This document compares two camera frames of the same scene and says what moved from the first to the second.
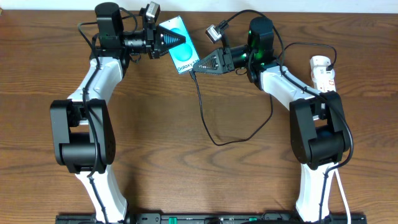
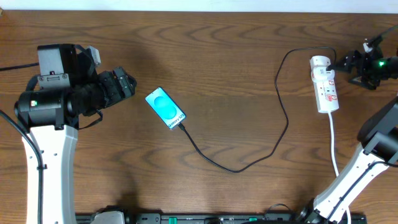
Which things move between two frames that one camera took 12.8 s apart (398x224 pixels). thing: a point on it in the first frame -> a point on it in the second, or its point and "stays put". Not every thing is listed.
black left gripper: x=154 y=40 -> x=116 y=86
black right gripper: x=222 y=60 -> x=364 y=58
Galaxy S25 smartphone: x=185 y=57 -> x=165 y=107
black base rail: x=214 y=218 stays put
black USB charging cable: x=272 y=98 -> x=285 y=110
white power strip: x=326 y=86 stays put
